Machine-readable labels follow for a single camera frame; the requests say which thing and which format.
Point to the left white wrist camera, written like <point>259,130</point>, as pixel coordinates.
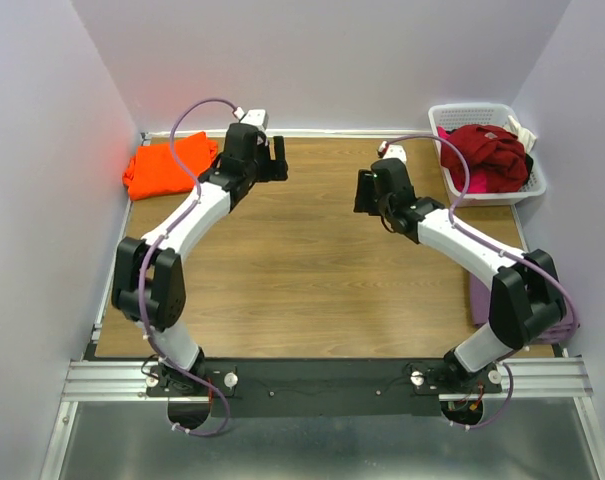
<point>254,117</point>

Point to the dark red shirt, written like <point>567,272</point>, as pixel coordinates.
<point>495,151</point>

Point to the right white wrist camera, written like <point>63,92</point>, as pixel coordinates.
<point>387,150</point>

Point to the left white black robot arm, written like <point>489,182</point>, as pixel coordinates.
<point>148,281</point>

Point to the folded purple t shirt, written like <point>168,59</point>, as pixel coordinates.
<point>479,297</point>

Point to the pink garment in basket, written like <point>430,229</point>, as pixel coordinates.
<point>478,180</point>

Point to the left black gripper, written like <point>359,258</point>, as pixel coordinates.
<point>276,169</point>

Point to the white garment in basket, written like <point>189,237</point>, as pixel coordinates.
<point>525,136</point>

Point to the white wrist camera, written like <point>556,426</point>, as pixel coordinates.
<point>387,150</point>
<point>254,117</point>

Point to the white plastic laundry basket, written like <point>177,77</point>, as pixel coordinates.
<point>454,116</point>

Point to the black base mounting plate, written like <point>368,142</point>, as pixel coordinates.
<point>289,387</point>

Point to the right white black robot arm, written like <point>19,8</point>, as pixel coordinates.
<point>525,299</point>

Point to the orange t shirt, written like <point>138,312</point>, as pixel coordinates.
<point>152,170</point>

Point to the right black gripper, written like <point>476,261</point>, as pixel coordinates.
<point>365,183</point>

